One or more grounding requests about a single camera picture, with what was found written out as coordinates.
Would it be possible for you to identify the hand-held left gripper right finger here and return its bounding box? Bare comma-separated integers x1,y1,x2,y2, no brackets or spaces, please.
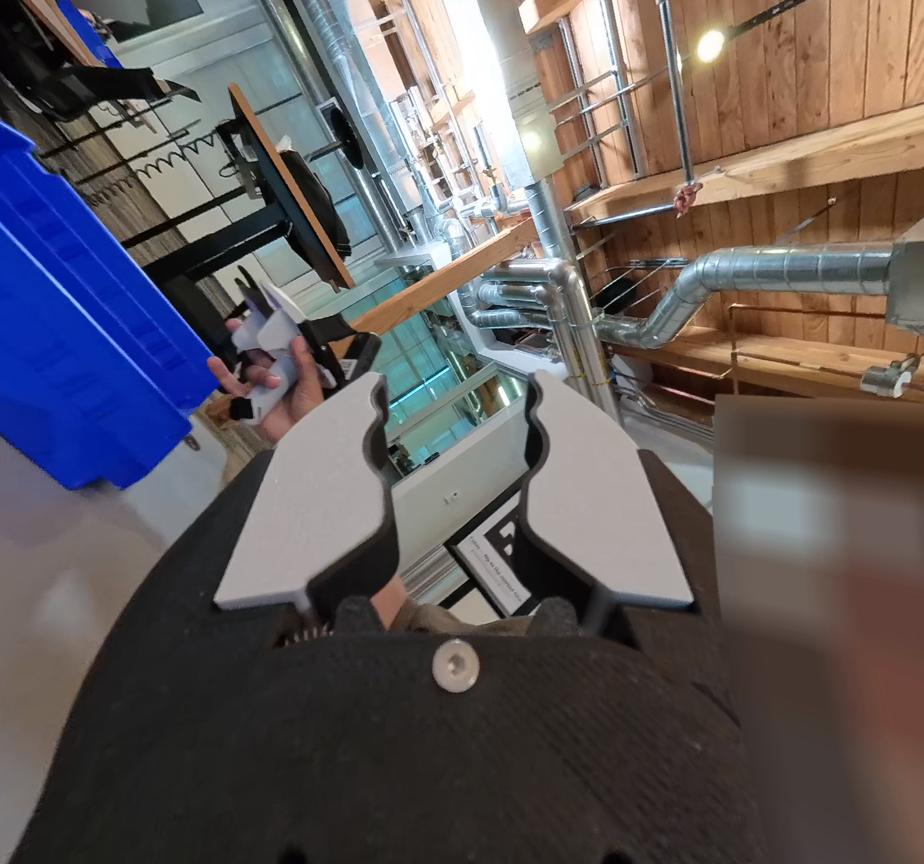
514,370,697,635

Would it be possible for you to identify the grey desk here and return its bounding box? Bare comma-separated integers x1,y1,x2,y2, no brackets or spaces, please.
0,438,239,843

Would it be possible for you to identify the person's right hand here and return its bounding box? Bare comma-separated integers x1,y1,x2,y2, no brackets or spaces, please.
208,319,333,446

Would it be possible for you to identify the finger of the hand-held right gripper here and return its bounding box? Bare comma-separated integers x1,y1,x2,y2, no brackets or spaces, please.
237,317,298,357
256,279,309,328

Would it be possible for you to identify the wooden top table black base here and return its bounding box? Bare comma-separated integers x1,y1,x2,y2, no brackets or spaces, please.
123,83,356,295

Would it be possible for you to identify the black bag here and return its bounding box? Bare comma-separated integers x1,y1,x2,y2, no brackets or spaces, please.
278,149,352,262

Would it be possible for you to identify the person's right forearm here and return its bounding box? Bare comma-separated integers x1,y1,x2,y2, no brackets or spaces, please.
370,575,414,630

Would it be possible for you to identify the blue plastic bin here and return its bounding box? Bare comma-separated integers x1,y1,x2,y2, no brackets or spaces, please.
0,120,218,491

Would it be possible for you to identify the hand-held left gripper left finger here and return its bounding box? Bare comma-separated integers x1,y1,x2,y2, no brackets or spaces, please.
213,372,401,625

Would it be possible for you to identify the silver elbow air duct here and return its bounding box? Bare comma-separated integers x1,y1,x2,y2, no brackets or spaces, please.
595,239,924,350

